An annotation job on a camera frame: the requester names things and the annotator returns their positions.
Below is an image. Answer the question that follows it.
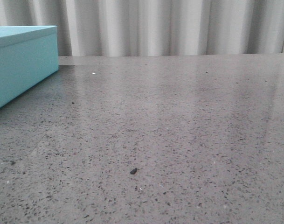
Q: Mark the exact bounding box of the small black debris chip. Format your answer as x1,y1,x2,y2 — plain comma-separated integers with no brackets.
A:
130,168,138,175

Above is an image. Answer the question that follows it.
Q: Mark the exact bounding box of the grey pleated curtain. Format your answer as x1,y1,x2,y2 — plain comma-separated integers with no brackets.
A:
0,0,284,56

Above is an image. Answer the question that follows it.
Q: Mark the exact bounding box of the light blue box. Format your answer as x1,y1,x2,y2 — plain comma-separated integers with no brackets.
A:
0,26,59,108

